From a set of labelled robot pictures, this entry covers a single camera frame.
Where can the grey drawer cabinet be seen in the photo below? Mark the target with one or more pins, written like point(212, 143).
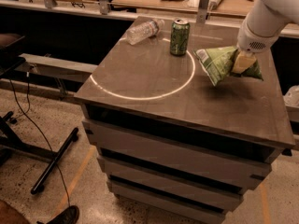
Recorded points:
point(166, 136)

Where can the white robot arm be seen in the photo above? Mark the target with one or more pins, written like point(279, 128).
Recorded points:
point(261, 29)

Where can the clear plastic water bottle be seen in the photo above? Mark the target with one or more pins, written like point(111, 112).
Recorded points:
point(144, 30)

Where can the green soda can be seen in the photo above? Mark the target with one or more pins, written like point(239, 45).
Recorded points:
point(180, 30)

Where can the black chair base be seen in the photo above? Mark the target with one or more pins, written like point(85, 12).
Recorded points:
point(11, 142)

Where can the black shoe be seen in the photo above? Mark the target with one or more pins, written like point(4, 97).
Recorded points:
point(68, 216)

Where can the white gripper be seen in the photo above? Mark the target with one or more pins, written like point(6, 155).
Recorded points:
point(252, 38)

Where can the green jalapeno chip bag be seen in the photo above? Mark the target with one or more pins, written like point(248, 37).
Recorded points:
point(218, 64)

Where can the metal desk bracket post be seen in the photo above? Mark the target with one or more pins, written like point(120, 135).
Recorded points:
point(202, 11)

